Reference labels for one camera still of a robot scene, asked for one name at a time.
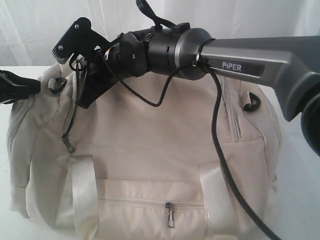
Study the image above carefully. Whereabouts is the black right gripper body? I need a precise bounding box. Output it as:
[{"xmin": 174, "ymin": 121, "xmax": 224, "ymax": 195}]
[{"xmin": 82, "ymin": 37, "xmax": 117, "ymax": 88}]

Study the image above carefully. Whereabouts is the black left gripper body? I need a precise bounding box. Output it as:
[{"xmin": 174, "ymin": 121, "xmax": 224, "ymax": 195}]
[{"xmin": 0, "ymin": 70, "xmax": 18, "ymax": 105}]

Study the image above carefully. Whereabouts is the beige duffel bag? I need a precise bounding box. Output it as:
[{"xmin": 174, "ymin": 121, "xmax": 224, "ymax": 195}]
[{"xmin": 7, "ymin": 56, "xmax": 282, "ymax": 240}]

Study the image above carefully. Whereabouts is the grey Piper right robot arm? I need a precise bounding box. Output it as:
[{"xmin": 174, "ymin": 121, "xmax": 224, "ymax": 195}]
[{"xmin": 77, "ymin": 25, "xmax": 320, "ymax": 153}]

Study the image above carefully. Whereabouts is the white backdrop curtain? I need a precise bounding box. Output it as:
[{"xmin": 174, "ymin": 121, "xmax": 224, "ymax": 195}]
[{"xmin": 0, "ymin": 0, "xmax": 320, "ymax": 101}]

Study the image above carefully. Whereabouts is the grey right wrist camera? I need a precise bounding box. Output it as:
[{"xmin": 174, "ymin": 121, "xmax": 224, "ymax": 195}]
[{"xmin": 51, "ymin": 17, "xmax": 110, "ymax": 65}]

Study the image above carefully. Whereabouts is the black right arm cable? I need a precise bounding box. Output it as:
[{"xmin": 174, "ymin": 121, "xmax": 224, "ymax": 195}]
[{"xmin": 68, "ymin": 49, "xmax": 282, "ymax": 240}]

